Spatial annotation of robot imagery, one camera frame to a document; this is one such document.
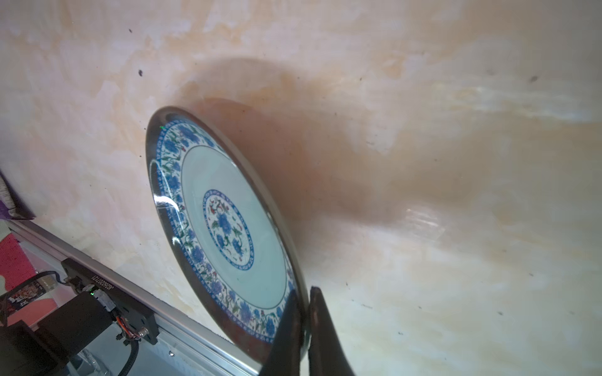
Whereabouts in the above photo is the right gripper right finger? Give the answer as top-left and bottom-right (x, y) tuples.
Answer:
(309, 287), (354, 376)

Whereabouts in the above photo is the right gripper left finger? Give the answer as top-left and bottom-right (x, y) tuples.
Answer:
(259, 291), (304, 376)

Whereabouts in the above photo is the teal blue patterned plate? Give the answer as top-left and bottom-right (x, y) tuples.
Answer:
(146, 107), (309, 363)

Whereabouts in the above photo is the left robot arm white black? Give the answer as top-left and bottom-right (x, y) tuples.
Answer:
(1, 292), (117, 375)

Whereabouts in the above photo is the purple snack packet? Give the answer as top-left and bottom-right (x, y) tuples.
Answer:
(0, 175), (35, 220)

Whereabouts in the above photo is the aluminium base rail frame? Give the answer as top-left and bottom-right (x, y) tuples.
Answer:
(8, 221), (260, 375)

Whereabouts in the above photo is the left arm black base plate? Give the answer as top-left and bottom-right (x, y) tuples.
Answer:
(61, 258), (159, 345)

